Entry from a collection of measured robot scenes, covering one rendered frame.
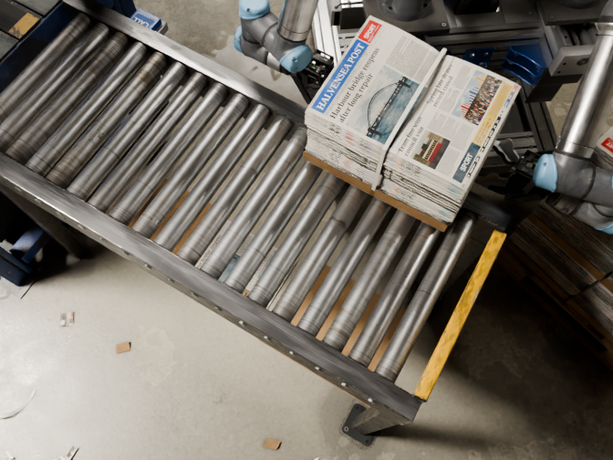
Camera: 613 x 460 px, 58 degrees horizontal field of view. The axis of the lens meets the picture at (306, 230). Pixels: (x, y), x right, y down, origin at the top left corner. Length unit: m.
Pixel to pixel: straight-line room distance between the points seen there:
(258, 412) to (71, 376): 0.67
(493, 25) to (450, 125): 0.68
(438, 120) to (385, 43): 0.22
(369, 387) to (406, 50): 0.72
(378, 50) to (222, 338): 1.20
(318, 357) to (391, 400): 0.17
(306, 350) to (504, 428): 1.07
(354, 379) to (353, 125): 0.53
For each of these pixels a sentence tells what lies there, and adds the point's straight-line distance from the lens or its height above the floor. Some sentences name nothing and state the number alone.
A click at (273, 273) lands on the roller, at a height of 0.80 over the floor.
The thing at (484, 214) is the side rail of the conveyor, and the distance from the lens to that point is 1.38.
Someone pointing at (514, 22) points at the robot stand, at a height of 0.73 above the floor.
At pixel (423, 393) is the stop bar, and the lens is 1.20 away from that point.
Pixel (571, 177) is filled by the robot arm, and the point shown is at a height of 0.95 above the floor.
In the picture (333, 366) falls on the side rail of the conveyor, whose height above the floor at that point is 0.80.
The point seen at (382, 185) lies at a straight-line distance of 1.27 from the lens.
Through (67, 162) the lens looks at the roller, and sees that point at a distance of 1.47.
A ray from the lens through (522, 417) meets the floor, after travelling 2.14.
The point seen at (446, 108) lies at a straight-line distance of 1.21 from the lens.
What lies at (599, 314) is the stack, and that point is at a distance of 2.06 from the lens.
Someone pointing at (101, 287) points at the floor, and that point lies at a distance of 2.20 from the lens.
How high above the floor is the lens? 1.99
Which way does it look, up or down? 68 degrees down
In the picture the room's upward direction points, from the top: 3 degrees clockwise
